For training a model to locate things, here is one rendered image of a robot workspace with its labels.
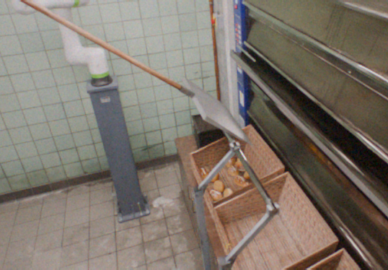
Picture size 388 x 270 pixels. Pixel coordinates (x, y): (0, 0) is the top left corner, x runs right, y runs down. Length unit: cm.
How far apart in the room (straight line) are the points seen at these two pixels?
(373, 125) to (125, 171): 211
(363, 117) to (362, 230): 52
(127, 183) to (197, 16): 152
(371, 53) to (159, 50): 225
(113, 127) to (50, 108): 80
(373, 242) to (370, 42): 81
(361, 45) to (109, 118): 192
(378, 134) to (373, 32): 36
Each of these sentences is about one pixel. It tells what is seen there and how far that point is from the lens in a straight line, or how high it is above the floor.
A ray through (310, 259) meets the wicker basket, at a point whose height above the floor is 78.
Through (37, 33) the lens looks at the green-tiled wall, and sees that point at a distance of 321.
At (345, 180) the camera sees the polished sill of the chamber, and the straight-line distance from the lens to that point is 166.
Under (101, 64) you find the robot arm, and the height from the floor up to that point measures 135.
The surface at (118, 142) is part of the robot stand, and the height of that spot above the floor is 74.
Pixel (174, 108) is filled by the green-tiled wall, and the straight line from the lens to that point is 349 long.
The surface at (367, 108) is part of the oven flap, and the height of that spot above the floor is 155.
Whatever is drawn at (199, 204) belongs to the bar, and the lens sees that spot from 200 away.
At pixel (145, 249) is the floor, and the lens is 302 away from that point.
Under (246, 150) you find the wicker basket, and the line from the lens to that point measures 269.
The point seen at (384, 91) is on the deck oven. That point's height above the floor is 166.
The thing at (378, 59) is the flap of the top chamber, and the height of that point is 176.
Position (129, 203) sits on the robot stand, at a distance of 321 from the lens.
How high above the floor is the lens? 221
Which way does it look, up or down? 29 degrees down
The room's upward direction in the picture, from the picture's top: 3 degrees counter-clockwise
